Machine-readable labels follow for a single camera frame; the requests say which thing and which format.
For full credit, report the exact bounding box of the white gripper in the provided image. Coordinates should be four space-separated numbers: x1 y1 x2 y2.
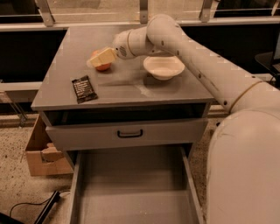
87 31 132 68

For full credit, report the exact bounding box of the red apple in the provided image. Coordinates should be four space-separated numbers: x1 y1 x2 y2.
91 50 111 72

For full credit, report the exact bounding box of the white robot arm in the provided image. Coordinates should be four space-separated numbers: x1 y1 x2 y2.
87 14 280 224

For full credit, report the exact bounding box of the grey drawer cabinet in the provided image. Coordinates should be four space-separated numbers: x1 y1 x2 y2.
30 24 218 165

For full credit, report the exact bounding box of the grey top drawer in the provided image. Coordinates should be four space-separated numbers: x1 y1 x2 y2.
46 103 209 151

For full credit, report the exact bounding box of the open grey middle drawer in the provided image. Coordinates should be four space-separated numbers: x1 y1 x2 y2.
66 145 205 224

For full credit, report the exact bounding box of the black snack bar wrapper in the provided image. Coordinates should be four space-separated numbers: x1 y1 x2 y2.
72 75 98 103

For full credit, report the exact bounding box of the white paper bowl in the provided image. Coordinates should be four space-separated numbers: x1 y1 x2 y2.
143 56 185 81

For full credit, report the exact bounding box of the metal window railing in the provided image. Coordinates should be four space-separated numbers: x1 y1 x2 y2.
0 0 279 29

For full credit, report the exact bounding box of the brown cardboard box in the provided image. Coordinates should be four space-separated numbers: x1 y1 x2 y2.
25 116 73 176

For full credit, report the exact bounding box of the black floor stand bar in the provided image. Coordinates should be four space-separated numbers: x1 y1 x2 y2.
33 191 60 224

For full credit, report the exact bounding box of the black drawer handle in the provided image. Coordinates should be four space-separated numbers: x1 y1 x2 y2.
116 129 144 138

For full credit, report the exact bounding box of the black cable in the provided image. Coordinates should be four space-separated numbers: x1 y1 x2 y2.
8 190 71 219

